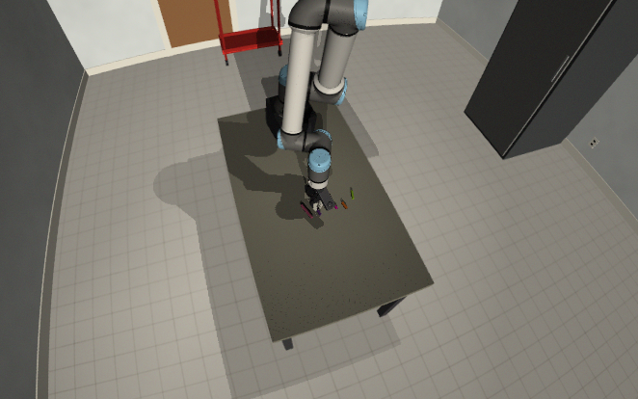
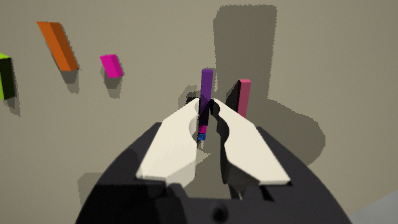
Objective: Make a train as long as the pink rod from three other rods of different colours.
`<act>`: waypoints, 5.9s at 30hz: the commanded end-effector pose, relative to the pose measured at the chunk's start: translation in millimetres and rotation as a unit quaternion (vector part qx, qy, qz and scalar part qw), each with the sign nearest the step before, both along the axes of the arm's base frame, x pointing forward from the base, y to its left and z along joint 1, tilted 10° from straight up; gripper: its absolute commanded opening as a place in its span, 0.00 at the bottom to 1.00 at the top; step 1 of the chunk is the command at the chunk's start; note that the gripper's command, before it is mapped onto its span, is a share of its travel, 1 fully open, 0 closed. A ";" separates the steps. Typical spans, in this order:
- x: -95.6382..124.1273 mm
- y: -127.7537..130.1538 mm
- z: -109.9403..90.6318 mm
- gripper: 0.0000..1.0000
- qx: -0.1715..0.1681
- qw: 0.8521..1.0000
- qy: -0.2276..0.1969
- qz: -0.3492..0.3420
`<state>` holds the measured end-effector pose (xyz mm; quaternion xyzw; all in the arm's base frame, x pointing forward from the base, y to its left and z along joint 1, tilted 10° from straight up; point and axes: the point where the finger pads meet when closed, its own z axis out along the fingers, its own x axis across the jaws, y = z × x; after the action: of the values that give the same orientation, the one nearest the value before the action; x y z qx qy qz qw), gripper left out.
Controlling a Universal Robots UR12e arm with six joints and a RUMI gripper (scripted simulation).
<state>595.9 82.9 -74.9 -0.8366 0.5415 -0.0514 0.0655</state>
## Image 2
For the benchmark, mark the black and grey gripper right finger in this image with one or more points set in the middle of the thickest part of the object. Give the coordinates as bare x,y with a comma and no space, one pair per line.
252,157

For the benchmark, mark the purple rod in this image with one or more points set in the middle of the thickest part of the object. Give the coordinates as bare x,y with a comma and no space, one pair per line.
206,86

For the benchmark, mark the small blue cube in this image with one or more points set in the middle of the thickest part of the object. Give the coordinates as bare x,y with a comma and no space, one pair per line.
201,136

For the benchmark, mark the lime green rod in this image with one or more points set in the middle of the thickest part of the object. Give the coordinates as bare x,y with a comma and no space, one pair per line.
6,78

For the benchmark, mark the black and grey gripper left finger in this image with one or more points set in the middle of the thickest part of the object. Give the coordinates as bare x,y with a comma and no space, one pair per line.
164,154

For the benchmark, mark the pink rod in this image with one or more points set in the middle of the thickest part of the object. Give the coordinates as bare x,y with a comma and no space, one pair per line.
243,96

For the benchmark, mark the orange rod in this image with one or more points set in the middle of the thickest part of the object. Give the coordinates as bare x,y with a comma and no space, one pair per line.
58,45

